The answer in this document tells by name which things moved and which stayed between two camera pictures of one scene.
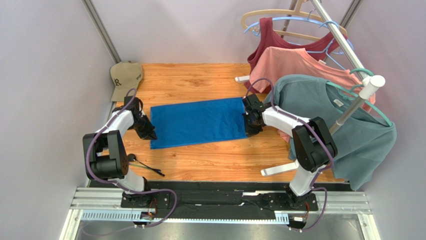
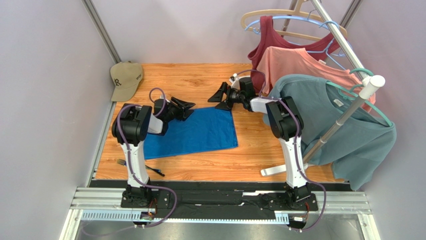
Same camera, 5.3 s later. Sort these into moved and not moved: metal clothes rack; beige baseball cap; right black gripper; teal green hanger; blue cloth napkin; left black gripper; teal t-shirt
Moved: blue cloth napkin; right black gripper; left black gripper
Not moved: beige baseball cap; metal clothes rack; teal t-shirt; teal green hanger
